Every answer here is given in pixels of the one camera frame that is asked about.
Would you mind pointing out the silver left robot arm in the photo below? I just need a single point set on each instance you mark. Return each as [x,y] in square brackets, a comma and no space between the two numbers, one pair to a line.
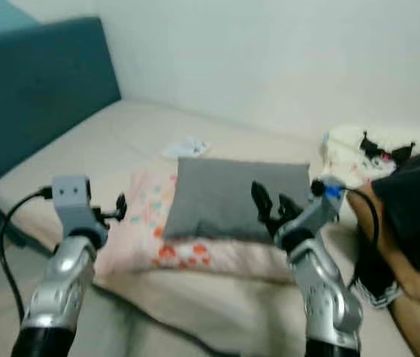
[65,286]

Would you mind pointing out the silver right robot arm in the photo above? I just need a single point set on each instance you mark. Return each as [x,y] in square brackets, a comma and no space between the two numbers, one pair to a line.
[325,286]

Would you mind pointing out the person's bare forearm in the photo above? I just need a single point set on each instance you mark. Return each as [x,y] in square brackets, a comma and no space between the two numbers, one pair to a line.
[388,253]

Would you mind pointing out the pink floral pillow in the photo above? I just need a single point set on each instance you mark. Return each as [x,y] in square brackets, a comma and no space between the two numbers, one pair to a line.
[135,238]

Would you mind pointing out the grey pillow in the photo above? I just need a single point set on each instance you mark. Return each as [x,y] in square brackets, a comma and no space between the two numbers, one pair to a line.
[221,201]

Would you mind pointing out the beige bed mattress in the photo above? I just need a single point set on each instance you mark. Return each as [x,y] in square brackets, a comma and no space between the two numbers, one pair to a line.
[128,134]

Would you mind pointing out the cream blanket with black print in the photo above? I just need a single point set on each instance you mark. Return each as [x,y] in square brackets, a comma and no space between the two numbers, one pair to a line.
[343,152]

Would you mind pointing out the small white cloth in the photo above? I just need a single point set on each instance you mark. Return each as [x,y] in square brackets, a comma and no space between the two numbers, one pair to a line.
[186,148]

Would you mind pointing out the black cloth with white trim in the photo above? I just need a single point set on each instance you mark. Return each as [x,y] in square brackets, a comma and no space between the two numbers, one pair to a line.
[377,286]

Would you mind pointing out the person in black shirt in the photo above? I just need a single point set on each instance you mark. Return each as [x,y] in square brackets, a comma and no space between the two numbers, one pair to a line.
[418,208]

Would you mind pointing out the teal upholstered headboard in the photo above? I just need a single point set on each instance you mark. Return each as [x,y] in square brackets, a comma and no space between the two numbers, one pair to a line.
[39,89]

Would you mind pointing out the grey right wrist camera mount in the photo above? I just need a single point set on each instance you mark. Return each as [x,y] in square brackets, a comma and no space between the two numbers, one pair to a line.
[317,207]

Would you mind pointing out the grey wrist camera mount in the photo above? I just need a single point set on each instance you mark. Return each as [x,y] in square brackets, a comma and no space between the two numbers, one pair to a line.
[317,207]
[74,199]

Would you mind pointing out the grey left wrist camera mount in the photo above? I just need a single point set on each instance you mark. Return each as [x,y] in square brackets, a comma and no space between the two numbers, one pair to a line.
[74,199]

